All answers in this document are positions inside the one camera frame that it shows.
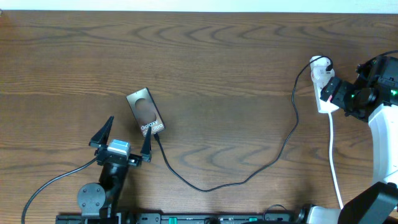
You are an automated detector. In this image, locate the white power strip cord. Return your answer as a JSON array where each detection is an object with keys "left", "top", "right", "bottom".
[{"left": 328, "top": 111, "right": 345, "bottom": 210}]

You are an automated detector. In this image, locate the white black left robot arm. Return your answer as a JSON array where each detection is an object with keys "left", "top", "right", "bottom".
[{"left": 77, "top": 116, "right": 152, "bottom": 223}]

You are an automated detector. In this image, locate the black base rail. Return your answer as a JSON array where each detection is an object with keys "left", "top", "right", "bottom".
[{"left": 55, "top": 212, "right": 306, "bottom": 224}]

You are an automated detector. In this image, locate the white power strip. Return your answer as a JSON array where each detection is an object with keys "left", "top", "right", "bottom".
[{"left": 310, "top": 55, "right": 338, "bottom": 114}]

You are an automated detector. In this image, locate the black charging cable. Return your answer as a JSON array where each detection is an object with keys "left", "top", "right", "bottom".
[{"left": 152, "top": 55, "right": 334, "bottom": 193}]

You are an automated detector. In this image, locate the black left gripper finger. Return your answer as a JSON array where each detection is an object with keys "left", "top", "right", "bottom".
[
  {"left": 141, "top": 126, "right": 152, "bottom": 157},
  {"left": 89, "top": 116, "right": 114, "bottom": 148}
]

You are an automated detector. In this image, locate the Galaxy S25 Ultra smartphone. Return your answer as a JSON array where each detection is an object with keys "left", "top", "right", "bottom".
[{"left": 126, "top": 87, "right": 165, "bottom": 137}]

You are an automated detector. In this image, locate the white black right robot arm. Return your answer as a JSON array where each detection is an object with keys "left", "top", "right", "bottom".
[{"left": 303, "top": 52, "right": 397, "bottom": 223}]

